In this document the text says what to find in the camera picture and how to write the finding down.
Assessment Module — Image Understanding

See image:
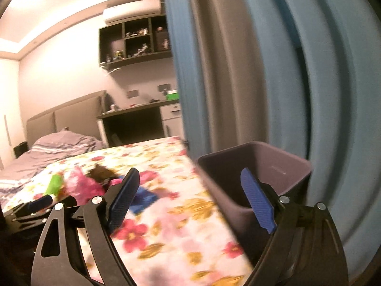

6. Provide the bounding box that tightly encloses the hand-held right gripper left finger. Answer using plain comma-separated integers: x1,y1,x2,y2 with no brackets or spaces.
30,167,140,286

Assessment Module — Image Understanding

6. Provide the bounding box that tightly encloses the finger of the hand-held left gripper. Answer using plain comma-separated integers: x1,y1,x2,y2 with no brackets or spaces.
4,210,54,230
12,194,55,215

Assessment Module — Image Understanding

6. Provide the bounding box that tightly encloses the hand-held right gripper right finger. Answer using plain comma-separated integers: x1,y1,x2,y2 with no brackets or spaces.
241,168,349,286

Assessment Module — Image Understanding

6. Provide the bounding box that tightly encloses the green paper cupcake liner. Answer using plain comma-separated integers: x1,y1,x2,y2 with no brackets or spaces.
46,173,64,196

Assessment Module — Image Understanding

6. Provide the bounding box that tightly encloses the purple-grey plastic waste bin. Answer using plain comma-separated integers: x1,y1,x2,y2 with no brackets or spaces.
197,141,313,270

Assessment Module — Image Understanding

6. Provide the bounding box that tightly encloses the pink plastic bag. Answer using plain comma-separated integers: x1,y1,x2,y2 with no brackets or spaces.
64,167,111,205

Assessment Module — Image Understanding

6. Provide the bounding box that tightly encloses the blue paper cupcake liner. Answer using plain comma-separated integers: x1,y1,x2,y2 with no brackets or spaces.
111,177,160,215

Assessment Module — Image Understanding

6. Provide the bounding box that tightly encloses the brown crumpled wrapper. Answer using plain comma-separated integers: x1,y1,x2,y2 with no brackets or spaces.
88,164,120,185

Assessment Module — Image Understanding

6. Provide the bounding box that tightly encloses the black nightstand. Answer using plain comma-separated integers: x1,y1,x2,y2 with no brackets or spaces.
13,142,29,158

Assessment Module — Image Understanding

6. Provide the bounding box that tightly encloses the purple striped bedding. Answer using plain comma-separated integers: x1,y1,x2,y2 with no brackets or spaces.
0,128,105,203

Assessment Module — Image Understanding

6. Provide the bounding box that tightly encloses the grey padded headboard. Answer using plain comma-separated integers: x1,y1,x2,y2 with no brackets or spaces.
26,90,107,148

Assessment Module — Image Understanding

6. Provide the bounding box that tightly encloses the dark wooden desk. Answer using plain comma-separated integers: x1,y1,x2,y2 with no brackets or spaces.
96,99,182,147

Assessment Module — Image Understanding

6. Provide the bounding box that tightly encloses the white drawer cabinet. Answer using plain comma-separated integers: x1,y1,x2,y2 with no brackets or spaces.
160,103,184,139

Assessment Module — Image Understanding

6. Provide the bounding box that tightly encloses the white wardrobe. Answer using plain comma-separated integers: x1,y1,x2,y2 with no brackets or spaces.
0,58,20,170

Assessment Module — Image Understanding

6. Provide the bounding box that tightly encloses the blue and grey curtain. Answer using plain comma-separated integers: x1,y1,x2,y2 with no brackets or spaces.
163,0,381,283

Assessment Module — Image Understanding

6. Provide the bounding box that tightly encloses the white air conditioner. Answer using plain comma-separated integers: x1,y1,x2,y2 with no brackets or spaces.
103,0,162,25

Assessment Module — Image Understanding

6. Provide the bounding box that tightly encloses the white cable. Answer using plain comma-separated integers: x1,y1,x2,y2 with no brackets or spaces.
101,62,122,75

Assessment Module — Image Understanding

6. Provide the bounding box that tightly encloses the dark wall shelf unit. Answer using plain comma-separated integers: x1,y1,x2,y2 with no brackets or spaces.
98,14,173,70

